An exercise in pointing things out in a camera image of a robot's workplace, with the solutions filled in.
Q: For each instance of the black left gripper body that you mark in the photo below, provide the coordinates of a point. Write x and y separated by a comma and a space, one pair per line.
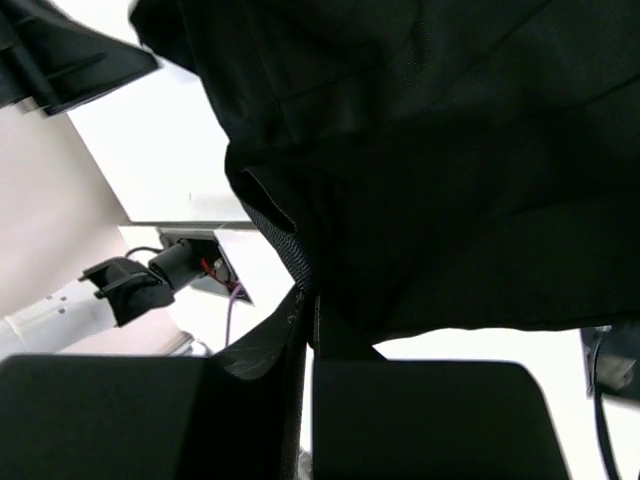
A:
59, 63

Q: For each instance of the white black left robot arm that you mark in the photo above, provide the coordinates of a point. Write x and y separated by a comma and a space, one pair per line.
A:
110, 294

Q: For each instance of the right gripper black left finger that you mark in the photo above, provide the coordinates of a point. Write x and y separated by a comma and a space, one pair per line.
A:
234, 415

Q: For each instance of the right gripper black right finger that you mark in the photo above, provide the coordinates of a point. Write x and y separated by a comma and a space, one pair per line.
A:
375, 418

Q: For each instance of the black pleated skirt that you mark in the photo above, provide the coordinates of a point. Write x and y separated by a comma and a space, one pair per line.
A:
421, 165

